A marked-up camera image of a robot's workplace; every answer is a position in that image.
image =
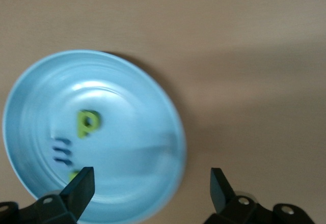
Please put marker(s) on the blue foam letter m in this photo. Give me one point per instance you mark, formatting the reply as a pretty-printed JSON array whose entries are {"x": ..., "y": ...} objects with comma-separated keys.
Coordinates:
[{"x": 59, "y": 151}]

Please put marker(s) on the blue plate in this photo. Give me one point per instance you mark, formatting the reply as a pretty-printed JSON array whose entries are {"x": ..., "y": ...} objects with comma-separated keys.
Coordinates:
[{"x": 127, "y": 145}]

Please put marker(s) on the green foam letter u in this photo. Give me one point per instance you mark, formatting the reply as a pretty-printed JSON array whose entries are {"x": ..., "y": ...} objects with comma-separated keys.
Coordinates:
[{"x": 72, "y": 176}]

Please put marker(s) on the green foam letter p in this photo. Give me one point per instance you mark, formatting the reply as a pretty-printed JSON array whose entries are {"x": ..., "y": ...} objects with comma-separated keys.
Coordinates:
[{"x": 81, "y": 122}]

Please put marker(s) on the brown table cover sheet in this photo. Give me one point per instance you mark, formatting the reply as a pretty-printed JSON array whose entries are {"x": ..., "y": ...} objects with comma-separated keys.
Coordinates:
[{"x": 229, "y": 43}]

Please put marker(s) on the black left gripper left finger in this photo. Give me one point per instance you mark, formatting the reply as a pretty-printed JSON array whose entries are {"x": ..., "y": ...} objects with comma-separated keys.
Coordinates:
[{"x": 51, "y": 208}]

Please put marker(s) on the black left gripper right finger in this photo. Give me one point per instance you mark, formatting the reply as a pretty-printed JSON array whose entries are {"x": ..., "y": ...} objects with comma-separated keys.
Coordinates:
[{"x": 242, "y": 211}]

